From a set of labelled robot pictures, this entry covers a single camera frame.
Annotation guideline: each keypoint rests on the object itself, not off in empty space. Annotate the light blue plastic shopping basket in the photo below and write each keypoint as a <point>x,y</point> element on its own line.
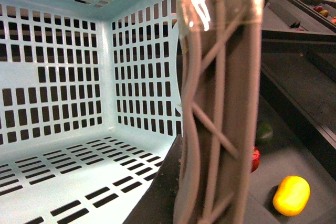
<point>90,106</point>

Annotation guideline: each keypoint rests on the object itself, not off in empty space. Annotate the yellow mango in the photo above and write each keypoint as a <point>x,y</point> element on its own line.
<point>291,196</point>

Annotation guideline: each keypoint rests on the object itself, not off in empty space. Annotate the dark green avocado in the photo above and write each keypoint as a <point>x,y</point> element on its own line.
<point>264,133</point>

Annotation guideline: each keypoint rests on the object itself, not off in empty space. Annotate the red apple on table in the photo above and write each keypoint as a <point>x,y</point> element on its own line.
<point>256,160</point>

